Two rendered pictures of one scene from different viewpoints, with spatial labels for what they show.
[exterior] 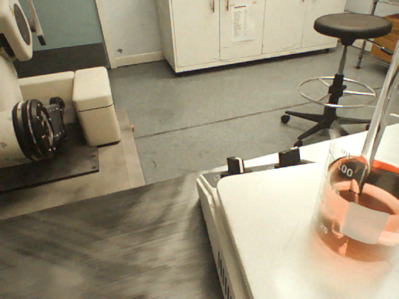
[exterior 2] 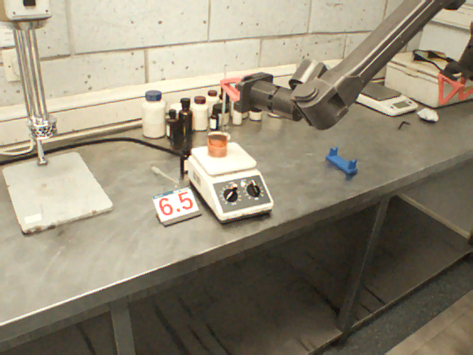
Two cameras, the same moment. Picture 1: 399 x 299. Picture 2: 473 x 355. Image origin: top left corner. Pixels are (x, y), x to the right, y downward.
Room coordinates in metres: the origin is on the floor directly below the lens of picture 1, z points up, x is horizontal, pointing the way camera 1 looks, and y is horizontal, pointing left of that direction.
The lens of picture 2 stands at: (0.96, -0.34, 1.29)
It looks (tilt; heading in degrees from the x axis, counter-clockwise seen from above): 31 degrees down; 160
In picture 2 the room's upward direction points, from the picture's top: 4 degrees clockwise
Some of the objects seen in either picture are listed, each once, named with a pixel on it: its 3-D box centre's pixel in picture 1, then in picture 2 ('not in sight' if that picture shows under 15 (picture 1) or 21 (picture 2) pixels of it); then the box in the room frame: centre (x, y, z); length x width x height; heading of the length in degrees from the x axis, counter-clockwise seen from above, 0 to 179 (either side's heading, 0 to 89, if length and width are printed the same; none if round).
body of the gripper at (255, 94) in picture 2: not in sight; (264, 95); (0.20, -0.02, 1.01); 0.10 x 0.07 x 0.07; 122
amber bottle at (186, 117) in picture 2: not in sight; (185, 116); (-0.21, -0.10, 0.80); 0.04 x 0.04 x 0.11
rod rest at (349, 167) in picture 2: not in sight; (342, 159); (0.07, 0.28, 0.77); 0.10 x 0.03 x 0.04; 11
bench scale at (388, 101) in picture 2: not in sight; (380, 97); (-0.37, 0.72, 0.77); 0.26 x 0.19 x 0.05; 19
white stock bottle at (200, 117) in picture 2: not in sight; (199, 112); (-0.24, -0.05, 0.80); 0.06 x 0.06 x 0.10
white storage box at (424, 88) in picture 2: not in sight; (432, 78); (-0.46, 1.06, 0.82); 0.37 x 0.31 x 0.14; 105
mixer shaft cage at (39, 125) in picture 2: not in sight; (35, 79); (0.03, -0.47, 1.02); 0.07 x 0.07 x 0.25
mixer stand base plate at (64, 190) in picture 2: not in sight; (53, 187); (0.04, -0.47, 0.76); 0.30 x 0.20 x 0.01; 16
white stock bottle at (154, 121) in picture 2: not in sight; (154, 113); (-0.22, -0.19, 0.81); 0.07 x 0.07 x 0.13
